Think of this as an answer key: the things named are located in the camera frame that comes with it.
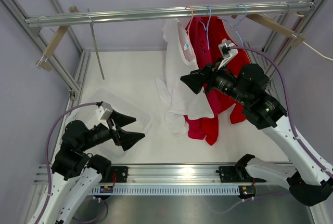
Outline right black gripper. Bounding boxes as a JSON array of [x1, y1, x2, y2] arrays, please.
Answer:
[[181, 56, 250, 106]]

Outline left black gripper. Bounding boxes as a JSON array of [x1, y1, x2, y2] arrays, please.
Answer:
[[80, 109, 145, 151]]

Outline white t shirt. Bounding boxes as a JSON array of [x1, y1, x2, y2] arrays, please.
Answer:
[[155, 19, 213, 138]]

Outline magenta polo shirt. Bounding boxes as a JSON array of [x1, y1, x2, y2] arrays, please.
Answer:
[[185, 17, 221, 145]]

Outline red t shirt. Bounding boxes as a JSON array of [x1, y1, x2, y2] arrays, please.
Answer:
[[202, 16, 250, 146]]

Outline light blue wire hanger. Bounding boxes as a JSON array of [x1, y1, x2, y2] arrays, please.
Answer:
[[201, 5, 212, 50], [218, 4, 248, 47]]

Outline pink wire hanger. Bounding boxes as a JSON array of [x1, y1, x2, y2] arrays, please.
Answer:
[[176, 5, 196, 65]]

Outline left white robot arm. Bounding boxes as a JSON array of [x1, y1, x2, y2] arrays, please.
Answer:
[[29, 108, 145, 223]]

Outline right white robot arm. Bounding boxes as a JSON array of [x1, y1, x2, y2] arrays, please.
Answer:
[[180, 64, 332, 206]]

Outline right wooden hanger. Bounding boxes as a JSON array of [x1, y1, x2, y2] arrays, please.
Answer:
[[246, 14, 305, 45]]

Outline wooden hanger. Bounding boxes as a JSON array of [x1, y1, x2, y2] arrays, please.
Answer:
[[246, 14, 305, 45], [35, 5, 79, 72]]

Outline left wooden hanger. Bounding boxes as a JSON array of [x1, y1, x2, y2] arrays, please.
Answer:
[[35, 5, 79, 72]]

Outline white plastic laundry basket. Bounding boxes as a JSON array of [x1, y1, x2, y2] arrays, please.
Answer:
[[66, 88, 151, 163]]

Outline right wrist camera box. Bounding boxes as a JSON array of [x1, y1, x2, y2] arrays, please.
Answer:
[[218, 38, 238, 70]]

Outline white slotted cable duct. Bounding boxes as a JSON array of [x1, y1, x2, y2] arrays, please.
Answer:
[[90, 185, 240, 196]]

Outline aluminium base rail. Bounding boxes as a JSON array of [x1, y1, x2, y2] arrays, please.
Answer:
[[33, 163, 297, 185]]

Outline white cord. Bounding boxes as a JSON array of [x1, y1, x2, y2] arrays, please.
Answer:
[[303, 41, 333, 62]]

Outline aluminium hanging rail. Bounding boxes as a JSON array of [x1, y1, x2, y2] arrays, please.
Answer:
[[25, 0, 315, 28]]

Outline aluminium frame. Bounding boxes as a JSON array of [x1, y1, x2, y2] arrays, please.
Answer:
[[0, 0, 333, 105]]

